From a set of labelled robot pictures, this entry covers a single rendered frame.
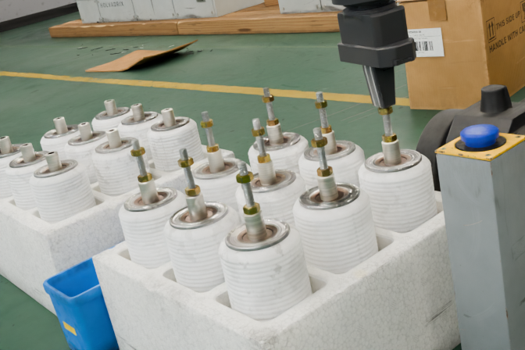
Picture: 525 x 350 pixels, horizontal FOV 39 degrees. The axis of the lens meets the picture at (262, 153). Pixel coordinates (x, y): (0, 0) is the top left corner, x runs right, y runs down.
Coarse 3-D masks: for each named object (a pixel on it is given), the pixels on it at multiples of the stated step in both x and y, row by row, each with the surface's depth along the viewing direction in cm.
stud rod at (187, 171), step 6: (180, 150) 89; (186, 150) 90; (180, 156) 90; (186, 156) 90; (186, 168) 90; (186, 174) 90; (192, 174) 91; (186, 180) 91; (192, 180) 90; (192, 186) 91
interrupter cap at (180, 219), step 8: (184, 208) 95; (208, 208) 94; (216, 208) 93; (224, 208) 92; (176, 216) 93; (184, 216) 93; (208, 216) 92; (216, 216) 90; (224, 216) 91; (176, 224) 90; (184, 224) 90; (192, 224) 90; (200, 224) 89; (208, 224) 89
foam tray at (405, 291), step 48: (384, 240) 93; (432, 240) 91; (144, 288) 94; (336, 288) 83; (384, 288) 87; (432, 288) 93; (144, 336) 100; (192, 336) 88; (240, 336) 78; (288, 336) 78; (336, 336) 82; (384, 336) 88; (432, 336) 94
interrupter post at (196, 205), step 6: (186, 198) 91; (192, 198) 90; (198, 198) 91; (192, 204) 91; (198, 204) 91; (204, 204) 92; (192, 210) 91; (198, 210) 91; (204, 210) 91; (192, 216) 91; (198, 216) 91; (204, 216) 92
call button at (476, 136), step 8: (464, 128) 80; (472, 128) 79; (480, 128) 79; (488, 128) 78; (496, 128) 78; (464, 136) 78; (472, 136) 77; (480, 136) 77; (488, 136) 77; (496, 136) 77; (472, 144) 78; (480, 144) 78; (488, 144) 78
